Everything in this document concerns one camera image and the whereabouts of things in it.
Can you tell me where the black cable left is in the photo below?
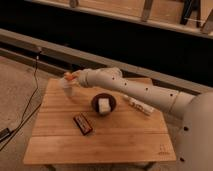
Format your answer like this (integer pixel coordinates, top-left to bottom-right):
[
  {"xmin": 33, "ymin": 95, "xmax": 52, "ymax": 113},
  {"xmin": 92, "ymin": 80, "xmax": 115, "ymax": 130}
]
[{"xmin": 0, "ymin": 49, "xmax": 43, "ymax": 152}]

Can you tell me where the wooden table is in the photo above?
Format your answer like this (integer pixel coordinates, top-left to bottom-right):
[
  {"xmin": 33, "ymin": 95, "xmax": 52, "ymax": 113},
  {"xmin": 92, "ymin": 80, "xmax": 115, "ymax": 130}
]
[{"xmin": 23, "ymin": 79, "xmax": 176, "ymax": 165}]

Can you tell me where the dark chocolate bar wrapper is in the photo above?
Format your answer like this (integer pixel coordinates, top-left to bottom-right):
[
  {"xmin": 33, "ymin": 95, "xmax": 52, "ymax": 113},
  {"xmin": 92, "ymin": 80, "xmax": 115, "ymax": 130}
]
[{"xmin": 73, "ymin": 114, "xmax": 93, "ymax": 135}]

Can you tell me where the dark brown bowl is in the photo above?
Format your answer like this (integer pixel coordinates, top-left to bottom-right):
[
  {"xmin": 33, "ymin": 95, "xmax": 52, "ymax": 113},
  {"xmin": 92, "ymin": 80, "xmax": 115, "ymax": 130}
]
[{"xmin": 91, "ymin": 93, "xmax": 116, "ymax": 115}]

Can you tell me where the white sponge block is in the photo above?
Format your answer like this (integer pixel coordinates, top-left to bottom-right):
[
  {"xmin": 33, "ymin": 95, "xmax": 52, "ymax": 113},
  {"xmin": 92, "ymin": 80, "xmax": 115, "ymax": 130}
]
[{"xmin": 98, "ymin": 98, "xmax": 111, "ymax": 115}]

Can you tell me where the white plastic bottle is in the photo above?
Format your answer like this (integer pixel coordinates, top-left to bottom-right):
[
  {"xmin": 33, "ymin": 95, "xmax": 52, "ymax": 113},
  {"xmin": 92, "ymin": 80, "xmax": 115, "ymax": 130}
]
[{"xmin": 123, "ymin": 95, "xmax": 154, "ymax": 115}]

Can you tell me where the black floor device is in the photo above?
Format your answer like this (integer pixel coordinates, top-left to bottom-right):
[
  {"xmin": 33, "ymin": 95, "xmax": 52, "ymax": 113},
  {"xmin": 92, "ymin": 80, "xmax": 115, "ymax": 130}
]
[{"xmin": 0, "ymin": 128, "xmax": 11, "ymax": 142}]

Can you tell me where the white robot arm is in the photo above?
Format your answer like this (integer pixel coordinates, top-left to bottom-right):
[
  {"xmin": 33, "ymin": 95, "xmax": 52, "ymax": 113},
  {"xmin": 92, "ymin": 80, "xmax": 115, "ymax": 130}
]
[{"xmin": 77, "ymin": 68, "xmax": 213, "ymax": 171}]

